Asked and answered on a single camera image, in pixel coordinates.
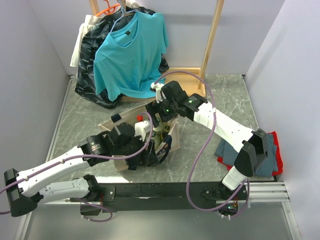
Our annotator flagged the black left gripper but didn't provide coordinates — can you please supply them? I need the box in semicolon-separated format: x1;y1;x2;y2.
113;131;160;167

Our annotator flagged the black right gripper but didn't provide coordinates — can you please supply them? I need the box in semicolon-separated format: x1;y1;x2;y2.
145;96;179;128

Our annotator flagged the cream canvas tote bag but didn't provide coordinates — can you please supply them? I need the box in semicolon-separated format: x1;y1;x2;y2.
98;105;180;172

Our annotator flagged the green Perrier lemon bottle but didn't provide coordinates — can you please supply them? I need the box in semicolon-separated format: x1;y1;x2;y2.
161;124;171;139

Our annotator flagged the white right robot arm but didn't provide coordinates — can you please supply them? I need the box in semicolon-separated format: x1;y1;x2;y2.
146;81;269;199

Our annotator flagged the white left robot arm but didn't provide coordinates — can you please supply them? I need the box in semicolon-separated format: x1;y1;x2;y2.
4;120;153;217

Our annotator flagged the wooden clothes rack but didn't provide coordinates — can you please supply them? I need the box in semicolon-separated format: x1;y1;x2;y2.
88;0;225;103

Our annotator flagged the Chang soda bottle rear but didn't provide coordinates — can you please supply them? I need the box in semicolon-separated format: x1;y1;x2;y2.
152;126;163;135

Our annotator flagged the chang soda bottle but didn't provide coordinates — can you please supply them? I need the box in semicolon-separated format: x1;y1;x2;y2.
152;126;163;135
155;141;165;152

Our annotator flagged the Chang soda bottle front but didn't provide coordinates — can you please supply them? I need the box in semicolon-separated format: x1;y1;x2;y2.
155;141;165;152

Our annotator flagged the turquoise t-shirt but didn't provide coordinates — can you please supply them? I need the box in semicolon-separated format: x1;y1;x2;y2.
93;12;169;101

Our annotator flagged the light blue clothes hanger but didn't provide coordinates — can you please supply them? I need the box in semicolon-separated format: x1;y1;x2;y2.
109;0;137;33

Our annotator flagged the dark leaf-print shirt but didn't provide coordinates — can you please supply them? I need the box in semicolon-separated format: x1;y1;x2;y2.
75;7;169;109

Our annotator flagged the orange clothes hanger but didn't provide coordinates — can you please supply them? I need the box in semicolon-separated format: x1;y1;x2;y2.
95;0;121;17

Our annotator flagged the cream hanging garment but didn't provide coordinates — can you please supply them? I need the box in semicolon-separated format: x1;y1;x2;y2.
69;14;102;68

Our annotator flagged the folded red garment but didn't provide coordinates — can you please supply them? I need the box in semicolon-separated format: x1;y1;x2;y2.
214;131;284;178

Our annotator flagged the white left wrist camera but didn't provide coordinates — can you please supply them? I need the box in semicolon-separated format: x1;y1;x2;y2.
134;115;151;141

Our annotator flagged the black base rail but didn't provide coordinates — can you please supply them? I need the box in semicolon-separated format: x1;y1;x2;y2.
81;181;233;212

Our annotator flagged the aluminium extrusion rail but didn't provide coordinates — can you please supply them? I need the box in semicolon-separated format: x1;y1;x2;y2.
249;181;290;203

